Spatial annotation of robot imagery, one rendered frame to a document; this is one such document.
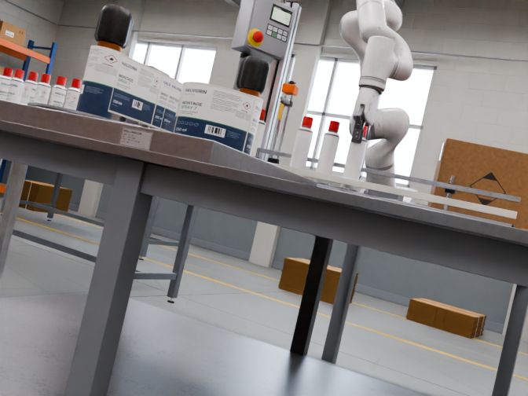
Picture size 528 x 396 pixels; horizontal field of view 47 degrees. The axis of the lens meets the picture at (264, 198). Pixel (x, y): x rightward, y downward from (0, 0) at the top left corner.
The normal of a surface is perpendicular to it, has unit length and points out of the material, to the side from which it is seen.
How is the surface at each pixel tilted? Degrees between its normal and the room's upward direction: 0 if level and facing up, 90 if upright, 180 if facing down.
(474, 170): 90
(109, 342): 90
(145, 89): 90
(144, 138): 90
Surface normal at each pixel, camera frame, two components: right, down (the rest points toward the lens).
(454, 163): -0.20, -0.06
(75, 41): -0.47, -0.12
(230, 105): 0.29, 0.06
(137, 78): 0.85, 0.19
